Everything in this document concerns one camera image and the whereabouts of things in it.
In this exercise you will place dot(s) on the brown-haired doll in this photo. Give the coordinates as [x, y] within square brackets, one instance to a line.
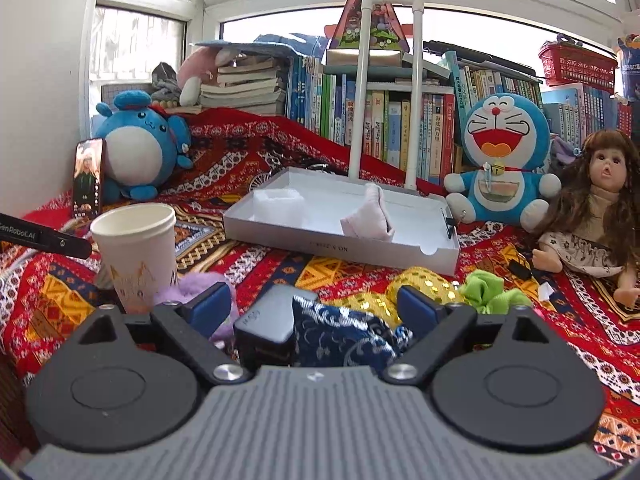
[600, 185]

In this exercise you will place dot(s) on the colourful triangular box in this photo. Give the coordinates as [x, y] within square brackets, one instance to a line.
[350, 35]

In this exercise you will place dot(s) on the purple fuzzy plush pouch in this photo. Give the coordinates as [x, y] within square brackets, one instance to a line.
[200, 282]

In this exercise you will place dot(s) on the white textured cloth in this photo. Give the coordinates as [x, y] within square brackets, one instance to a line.
[277, 205]

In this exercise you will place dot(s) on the white paper cup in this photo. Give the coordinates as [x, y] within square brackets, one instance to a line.
[135, 255]

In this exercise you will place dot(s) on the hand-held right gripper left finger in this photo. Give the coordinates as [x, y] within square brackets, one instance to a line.
[210, 305]

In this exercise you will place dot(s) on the red plastic basket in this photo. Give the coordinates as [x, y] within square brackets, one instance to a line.
[575, 67]

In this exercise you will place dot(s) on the short row of upright books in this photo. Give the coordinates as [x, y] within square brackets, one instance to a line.
[585, 107]

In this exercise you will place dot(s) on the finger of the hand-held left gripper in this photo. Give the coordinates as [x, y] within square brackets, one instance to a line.
[65, 245]

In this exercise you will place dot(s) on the smartphone with lit screen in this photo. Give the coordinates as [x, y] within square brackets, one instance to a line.
[89, 180]

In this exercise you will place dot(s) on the stack of lying books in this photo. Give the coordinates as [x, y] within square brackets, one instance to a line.
[245, 87]

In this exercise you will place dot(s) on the white pipe frame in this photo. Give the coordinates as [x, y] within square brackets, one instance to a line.
[361, 85]

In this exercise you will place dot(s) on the dark grey case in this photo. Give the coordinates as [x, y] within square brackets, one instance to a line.
[265, 320]

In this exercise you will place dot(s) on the long row of upright books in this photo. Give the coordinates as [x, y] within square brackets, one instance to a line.
[325, 105]

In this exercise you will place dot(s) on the blue printed package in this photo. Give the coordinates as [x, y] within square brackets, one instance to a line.
[631, 70]

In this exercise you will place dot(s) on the red patterned blanket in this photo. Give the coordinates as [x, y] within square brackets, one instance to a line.
[240, 145]

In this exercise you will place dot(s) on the grey plush toy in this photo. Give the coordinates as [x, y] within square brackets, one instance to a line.
[164, 82]

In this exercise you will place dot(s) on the long black case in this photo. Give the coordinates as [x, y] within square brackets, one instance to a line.
[480, 57]

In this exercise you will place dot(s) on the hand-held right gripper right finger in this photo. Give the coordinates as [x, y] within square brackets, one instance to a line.
[417, 310]

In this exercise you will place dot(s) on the blue flat folder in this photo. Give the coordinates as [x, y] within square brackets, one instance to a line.
[260, 46]

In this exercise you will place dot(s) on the pink plush toy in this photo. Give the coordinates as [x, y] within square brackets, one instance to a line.
[192, 72]

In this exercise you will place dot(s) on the black binder clip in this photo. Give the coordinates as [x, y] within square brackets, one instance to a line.
[451, 222]

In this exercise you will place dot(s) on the blue robot cat plush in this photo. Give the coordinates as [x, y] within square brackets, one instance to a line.
[500, 160]

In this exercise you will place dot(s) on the white shallow cardboard box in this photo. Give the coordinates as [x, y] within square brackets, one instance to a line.
[320, 210]

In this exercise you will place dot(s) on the pink sock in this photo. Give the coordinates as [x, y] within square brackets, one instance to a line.
[370, 215]

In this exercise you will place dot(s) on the blue round plush toy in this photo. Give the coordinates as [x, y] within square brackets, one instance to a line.
[135, 145]

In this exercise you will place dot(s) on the dark blue embroidered pouch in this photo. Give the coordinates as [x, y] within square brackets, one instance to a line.
[340, 332]

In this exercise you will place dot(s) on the small white tag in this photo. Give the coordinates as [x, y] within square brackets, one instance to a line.
[546, 293]

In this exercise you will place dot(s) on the green cloth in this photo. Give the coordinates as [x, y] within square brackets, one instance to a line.
[487, 292]

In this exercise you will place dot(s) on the miniature metal bicycle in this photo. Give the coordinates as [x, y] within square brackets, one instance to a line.
[262, 177]

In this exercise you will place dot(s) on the yellow sequin pouch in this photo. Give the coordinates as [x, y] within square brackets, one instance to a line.
[425, 280]

